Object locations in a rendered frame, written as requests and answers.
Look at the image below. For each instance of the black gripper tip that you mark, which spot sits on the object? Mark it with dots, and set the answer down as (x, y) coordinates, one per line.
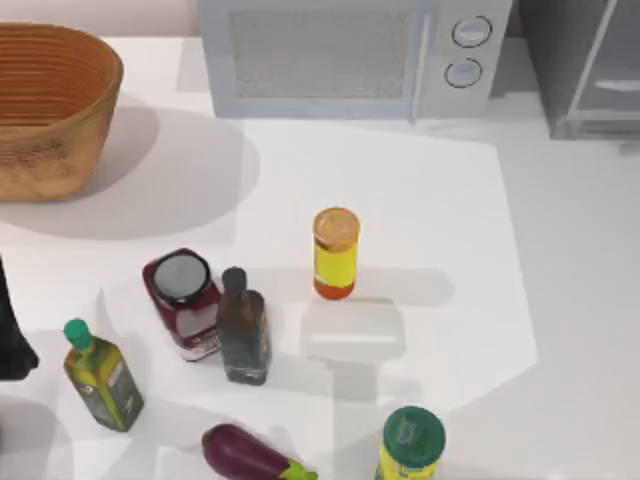
(12, 335)

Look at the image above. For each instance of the microwave knob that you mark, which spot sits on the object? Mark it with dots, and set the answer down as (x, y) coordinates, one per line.
(463, 73)
(471, 30)

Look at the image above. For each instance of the brown woven basket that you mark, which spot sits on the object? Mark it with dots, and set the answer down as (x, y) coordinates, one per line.
(47, 125)

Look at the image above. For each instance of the dark red kitchen scale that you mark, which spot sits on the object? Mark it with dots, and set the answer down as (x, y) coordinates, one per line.
(182, 300)

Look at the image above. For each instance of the yellow and orange bottle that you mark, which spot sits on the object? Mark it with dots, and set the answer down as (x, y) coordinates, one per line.
(335, 255)

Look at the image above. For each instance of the dark glass bottle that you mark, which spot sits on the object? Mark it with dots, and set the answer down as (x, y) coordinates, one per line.
(243, 335)

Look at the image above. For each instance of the purple eggplant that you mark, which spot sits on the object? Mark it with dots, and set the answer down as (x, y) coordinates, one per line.
(245, 455)

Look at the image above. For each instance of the green lidded yellow jar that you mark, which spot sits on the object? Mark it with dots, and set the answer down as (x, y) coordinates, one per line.
(412, 445)

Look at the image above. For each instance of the pale microwave oven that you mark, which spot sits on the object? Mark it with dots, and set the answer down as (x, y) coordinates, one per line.
(345, 55)

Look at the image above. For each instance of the green capped oil bottle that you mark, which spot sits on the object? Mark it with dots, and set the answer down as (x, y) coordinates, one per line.
(102, 382)

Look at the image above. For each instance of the grey cabinet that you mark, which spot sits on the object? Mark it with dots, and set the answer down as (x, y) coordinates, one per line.
(590, 70)

